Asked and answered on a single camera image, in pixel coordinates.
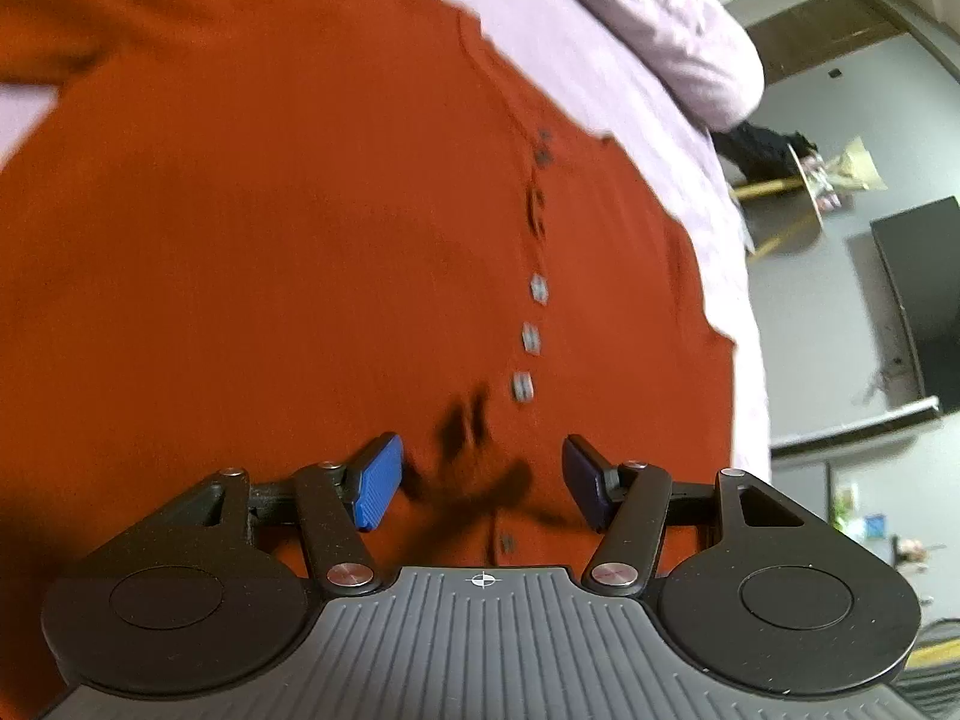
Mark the brown wooden door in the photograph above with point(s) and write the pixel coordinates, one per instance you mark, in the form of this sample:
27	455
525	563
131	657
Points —
816	32

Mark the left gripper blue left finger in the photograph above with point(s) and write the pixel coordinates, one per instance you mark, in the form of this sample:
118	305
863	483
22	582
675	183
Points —
371	479

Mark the black wall television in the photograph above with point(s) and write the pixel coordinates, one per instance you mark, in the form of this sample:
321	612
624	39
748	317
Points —
920	250

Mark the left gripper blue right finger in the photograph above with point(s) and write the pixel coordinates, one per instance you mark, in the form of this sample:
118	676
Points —
592	481

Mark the yellow-legged side table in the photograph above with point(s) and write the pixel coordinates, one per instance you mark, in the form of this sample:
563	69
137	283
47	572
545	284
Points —
786	215

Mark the wrapped flower bouquet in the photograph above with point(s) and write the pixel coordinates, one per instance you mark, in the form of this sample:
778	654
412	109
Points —
833	181

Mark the red knit cardigan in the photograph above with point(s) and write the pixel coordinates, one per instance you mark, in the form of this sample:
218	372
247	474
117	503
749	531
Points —
261	232

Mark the black clothes heap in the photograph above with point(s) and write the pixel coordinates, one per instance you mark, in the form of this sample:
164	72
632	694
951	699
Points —
762	154

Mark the purple rolled duvet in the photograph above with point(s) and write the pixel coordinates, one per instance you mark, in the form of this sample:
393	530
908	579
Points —
698	51

